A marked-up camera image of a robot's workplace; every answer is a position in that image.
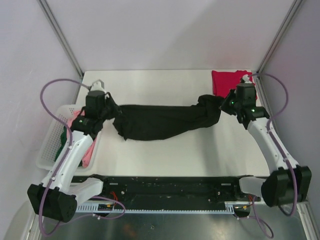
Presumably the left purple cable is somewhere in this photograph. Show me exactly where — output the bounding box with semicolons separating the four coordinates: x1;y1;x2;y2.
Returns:
38;78;126;237

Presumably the right aluminium frame post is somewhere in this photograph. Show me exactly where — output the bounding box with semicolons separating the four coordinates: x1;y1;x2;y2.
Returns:
256;0;306;73

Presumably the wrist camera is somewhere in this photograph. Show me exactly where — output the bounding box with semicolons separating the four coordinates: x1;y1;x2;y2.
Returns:
240;74;254;84
90;79;106;93

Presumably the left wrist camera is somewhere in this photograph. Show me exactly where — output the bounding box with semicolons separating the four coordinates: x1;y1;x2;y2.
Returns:
90;79;106;93

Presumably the aluminium frame post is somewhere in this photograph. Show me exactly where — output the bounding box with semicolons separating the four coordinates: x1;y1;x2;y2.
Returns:
256;0;306;73
37;0;84;79

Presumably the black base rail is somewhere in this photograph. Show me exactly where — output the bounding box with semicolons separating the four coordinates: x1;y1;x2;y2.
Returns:
93;174;250;212

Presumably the green t-shirt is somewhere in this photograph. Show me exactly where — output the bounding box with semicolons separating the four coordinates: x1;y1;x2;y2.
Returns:
54;126;68;162

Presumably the white slotted cable duct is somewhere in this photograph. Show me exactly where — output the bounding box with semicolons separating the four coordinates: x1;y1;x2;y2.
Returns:
76;201;251;214

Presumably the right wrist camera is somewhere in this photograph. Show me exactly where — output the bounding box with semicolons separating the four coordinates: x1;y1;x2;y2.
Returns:
240;74;254;84

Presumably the white plastic basket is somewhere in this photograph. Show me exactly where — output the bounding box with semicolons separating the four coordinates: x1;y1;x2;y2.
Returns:
36;104;102;176

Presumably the left aluminium frame post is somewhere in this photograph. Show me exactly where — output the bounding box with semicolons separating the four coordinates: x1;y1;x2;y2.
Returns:
37;0;84;79

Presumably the folded red t-shirt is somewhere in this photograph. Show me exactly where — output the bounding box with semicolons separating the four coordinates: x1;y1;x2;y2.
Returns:
211;70;252;100

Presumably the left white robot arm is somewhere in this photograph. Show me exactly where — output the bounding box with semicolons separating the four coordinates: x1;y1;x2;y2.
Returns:
27;90;120;223

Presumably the pink t-shirt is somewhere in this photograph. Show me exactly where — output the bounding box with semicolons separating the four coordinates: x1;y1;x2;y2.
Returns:
67;110;97;168

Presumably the black t-shirt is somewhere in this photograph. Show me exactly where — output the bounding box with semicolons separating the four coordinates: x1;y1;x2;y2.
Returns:
113;94;224;141

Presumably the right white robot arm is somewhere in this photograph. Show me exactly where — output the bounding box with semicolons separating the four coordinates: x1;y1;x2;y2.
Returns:
220;83;312;207

